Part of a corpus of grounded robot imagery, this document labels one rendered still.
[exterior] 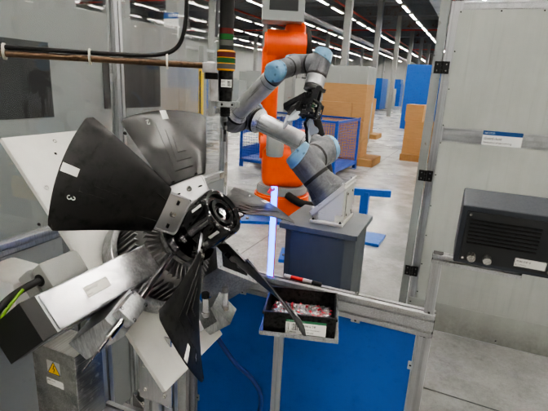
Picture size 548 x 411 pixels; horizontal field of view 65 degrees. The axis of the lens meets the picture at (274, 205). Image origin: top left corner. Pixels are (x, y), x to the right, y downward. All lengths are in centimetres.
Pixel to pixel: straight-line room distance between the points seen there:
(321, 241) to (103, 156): 97
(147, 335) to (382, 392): 87
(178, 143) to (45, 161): 32
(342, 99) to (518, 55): 652
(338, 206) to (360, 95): 732
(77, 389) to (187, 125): 73
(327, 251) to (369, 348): 37
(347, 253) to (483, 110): 140
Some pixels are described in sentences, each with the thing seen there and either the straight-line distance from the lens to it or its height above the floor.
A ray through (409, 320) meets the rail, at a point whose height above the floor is 83.
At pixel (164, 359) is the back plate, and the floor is 88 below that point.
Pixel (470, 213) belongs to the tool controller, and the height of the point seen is 121.
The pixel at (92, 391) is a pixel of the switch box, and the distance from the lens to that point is 133.
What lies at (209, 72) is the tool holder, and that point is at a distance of 105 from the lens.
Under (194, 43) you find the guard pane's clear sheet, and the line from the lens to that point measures 229.
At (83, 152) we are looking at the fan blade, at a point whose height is 137.
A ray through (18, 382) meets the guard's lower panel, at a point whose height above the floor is 50.
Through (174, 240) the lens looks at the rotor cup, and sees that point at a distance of 102.
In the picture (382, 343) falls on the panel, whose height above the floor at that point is 71.
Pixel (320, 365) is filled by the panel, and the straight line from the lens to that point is 164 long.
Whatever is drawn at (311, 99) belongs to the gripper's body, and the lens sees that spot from 163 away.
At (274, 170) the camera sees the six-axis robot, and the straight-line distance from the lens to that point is 487.
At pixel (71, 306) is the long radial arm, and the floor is 111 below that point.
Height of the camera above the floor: 151
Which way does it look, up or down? 16 degrees down
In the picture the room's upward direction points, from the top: 3 degrees clockwise
